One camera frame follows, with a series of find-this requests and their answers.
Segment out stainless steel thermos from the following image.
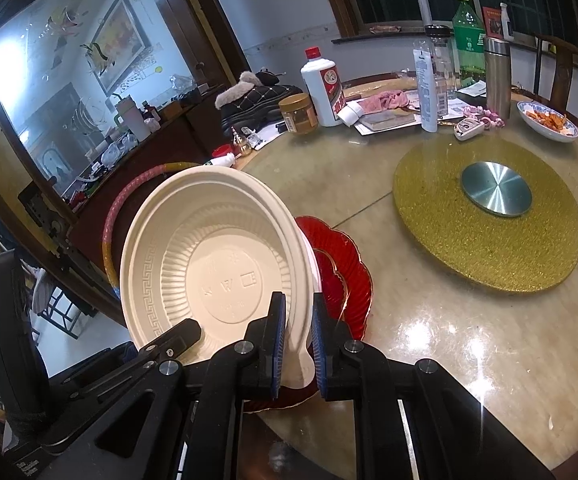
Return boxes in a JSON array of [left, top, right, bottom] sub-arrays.
[[483, 36, 513, 120]]

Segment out blue rimmed plate with food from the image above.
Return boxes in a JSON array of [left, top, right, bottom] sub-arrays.
[[516, 100, 578, 143]]

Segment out white foam bowl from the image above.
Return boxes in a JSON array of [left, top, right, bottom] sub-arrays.
[[289, 217, 320, 311]]

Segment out white liquor bottle red cap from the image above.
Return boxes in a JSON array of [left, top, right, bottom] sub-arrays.
[[301, 47, 346, 127]]

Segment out white car key fob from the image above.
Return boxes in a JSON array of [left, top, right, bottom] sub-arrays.
[[452, 118, 485, 140]]

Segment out white spray bottle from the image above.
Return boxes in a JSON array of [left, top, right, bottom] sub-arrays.
[[499, 2, 516, 42]]

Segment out red glass plate gold rim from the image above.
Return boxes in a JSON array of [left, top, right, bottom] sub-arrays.
[[241, 214, 374, 412]]

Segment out brown jar gold lid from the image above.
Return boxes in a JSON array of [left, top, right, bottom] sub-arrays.
[[278, 92, 318, 135]]

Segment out dark wooden chair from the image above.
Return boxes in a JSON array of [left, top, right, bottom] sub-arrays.
[[533, 34, 578, 122]]

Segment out white tumbler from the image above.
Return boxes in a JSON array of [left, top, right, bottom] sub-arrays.
[[113, 94, 152, 144]]

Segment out pink and yellow hula hoop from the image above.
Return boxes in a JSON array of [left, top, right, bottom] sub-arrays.
[[103, 159, 203, 302]]

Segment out clear bottle black lid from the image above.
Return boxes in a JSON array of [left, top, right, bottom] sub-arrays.
[[426, 24, 458, 102]]

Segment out cream plastic bowl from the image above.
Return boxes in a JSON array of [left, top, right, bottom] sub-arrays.
[[119, 166, 316, 392]]

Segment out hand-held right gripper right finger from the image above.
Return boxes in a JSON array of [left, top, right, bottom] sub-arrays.
[[311, 292, 556, 480]]

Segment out short white capped tube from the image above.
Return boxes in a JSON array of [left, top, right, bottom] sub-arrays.
[[338, 99, 370, 127]]

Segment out small clear liquor bottle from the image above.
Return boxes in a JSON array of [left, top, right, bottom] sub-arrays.
[[436, 72, 450, 117]]

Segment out green plastic bottle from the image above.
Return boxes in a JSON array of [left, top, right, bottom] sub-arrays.
[[452, 0, 488, 89]]

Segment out large wall mirror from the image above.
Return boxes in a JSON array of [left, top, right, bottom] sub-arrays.
[[0, 0, 250, 311]]

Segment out gold glitter turntable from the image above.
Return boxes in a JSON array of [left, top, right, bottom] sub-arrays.
[[392, 135, 578, 294]]

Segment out paper sheets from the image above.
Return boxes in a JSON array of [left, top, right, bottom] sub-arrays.
[[353, 107, 423, 136]]

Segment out pink cloth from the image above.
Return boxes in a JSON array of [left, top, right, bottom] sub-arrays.
[[361, 88, 420, 114]]

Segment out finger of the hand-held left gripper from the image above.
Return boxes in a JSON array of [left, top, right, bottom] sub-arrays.
[[135, 318, 204, 362], [48, 341, 160, 402]]

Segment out white squeeze tube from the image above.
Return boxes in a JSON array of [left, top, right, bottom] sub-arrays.
[[413, 49, 439, 133]]

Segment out small perfume bottle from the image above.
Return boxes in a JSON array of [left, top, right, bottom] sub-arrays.
[[232, 127, 263, 158]]

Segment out red glass plate white sticker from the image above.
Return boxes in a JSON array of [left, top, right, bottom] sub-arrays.
[[313, 247, 348, 322]]

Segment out red box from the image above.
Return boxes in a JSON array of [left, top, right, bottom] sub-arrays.
[[482, 5, 504, 39]]

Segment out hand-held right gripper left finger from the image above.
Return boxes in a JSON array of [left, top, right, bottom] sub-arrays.
[[33, 291, 288, 480]]

